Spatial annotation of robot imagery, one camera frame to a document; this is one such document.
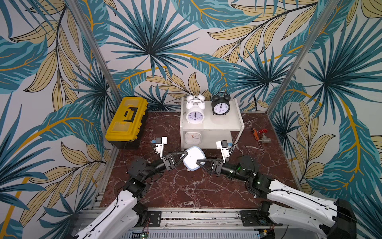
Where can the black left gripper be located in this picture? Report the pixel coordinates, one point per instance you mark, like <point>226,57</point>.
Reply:
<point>169,163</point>

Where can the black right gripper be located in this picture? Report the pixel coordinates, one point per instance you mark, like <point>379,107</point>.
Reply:
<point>216,167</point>

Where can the light blue square alarm clock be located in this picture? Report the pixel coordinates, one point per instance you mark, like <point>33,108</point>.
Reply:
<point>194,154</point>

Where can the cream square alarm clock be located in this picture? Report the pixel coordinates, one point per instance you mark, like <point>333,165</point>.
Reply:
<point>193,138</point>

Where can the white twin-bell alarm clock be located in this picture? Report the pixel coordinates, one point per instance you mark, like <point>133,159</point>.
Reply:
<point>196,95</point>

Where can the black twin-bell alarm clock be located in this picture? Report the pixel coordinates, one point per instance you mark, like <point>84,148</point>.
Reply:
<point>220,103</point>

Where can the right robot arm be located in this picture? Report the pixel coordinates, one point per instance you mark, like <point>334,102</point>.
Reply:
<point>286,205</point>

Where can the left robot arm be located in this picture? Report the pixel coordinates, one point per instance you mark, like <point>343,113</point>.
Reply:
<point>125,212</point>

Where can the white two-tier shelf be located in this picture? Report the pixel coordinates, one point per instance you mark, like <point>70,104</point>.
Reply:
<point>214,128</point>

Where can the steel valve red handwheel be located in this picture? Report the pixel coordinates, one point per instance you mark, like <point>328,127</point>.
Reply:
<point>264,138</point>

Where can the yellow black toolbox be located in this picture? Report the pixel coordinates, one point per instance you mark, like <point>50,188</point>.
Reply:
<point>126,127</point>

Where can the green circuit board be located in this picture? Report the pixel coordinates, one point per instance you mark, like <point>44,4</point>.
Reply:
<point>139,235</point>

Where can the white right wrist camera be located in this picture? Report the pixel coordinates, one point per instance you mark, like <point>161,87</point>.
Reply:
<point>225,148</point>

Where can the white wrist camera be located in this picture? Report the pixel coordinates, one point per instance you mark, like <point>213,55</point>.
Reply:
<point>225,148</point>
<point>158,144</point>

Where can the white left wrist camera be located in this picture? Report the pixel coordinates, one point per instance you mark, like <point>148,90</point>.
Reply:
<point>158,144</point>

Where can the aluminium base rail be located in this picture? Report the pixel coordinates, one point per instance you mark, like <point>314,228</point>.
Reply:
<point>216,220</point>

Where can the orange handled screwdriver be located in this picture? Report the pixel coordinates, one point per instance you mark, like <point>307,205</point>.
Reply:
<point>255,134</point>

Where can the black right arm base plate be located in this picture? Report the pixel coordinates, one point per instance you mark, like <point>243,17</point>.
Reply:
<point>254,218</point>

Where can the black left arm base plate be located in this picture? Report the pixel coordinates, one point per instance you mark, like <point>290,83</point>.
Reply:
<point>152,219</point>

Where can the aluminium left corner post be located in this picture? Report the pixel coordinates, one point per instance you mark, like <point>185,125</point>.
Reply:
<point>89,36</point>

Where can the aluminium corner post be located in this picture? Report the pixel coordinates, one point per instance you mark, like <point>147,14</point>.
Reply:
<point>89,36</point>
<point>316,30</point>

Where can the aluminium right corner post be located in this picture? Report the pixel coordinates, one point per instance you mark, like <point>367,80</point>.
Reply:
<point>316,30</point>

